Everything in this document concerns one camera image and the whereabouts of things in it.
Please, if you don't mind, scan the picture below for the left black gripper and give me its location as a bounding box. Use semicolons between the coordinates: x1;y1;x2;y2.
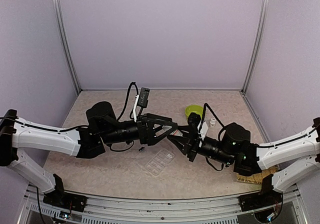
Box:
100;113;179;147

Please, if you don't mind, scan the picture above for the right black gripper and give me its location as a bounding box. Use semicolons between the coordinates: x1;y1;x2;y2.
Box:
167;126;235;166

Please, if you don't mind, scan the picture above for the small white pill bottle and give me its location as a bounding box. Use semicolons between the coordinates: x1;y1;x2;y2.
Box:
209;117;217;128

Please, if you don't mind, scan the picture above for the clear plastic pill organizer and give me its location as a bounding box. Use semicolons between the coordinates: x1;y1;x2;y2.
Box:
144;149;175;176

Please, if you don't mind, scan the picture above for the large white pill bottle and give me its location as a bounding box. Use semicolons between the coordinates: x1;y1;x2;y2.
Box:
162;125;183;137

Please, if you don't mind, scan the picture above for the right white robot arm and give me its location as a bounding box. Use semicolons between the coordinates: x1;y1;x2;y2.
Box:
167;118;320;206

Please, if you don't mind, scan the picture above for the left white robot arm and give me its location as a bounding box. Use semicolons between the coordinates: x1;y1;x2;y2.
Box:
0;101;178;207

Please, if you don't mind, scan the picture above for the green plastic bowl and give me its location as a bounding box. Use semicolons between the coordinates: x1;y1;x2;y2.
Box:
184;104;203;119

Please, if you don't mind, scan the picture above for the woven bamboo tray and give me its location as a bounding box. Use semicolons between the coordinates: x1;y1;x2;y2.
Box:
236;166;279;185

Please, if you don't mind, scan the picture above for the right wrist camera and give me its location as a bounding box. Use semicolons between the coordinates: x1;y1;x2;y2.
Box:
187;112;209;139

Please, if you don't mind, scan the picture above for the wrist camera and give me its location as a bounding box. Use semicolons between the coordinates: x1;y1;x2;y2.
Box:
132;87;150;122
187;112;209;139

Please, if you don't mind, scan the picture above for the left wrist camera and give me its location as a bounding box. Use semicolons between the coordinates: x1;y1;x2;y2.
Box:
132;87;150;122

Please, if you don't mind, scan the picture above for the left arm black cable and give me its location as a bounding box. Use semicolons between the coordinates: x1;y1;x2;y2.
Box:
117;81;140;121

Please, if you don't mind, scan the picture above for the aluminium front rail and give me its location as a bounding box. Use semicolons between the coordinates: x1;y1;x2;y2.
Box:
16;182;310;224

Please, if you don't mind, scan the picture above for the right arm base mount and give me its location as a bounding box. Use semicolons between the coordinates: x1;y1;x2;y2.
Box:
238;189;283;212

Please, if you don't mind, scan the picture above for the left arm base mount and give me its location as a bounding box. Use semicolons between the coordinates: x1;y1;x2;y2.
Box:
43;174;87;213

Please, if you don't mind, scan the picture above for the right aluminium frame post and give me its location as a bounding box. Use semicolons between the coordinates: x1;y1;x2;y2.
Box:
241;0;270;96

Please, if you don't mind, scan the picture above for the aluminium frame post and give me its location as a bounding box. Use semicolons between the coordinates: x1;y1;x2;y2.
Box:
241;0;270;96
52;0;82;96

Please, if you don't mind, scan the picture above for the left aluminium frame post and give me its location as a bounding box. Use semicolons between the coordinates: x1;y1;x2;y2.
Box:
52;0;82;96

